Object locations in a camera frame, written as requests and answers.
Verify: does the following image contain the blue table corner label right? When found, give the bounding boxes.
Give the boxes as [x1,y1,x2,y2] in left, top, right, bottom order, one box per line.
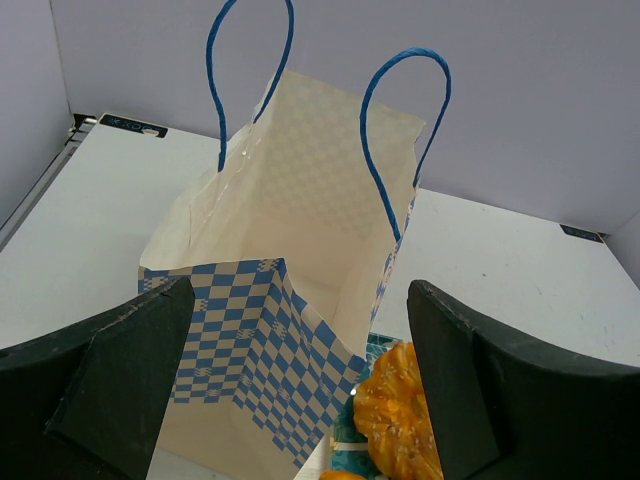
[560,224,604,243]

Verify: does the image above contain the blue table corner label left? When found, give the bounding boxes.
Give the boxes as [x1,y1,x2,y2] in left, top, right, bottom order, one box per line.
[99,113,168,138]

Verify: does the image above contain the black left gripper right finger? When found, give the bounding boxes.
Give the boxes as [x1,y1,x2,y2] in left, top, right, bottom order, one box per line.
[407,280,639,479]

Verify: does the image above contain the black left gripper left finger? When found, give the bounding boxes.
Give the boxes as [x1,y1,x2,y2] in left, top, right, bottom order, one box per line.
[1,277,195,479]

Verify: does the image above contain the twisted ring bread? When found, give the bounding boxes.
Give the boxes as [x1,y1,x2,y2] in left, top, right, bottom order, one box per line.
[354,342,444,479]

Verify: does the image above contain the blue checkered paper bag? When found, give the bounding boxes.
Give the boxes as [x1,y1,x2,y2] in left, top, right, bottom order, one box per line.
[138,66,427,479]

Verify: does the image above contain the croissant bread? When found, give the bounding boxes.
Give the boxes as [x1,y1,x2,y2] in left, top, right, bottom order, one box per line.
[319,470,367,480]

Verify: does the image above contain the blue table corner label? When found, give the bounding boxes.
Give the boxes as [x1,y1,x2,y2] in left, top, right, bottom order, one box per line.
[99,113,168,138]
[560,224,604,243]

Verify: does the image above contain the teal floral tray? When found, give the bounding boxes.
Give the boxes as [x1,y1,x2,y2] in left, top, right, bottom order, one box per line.
[330,334,402,479]

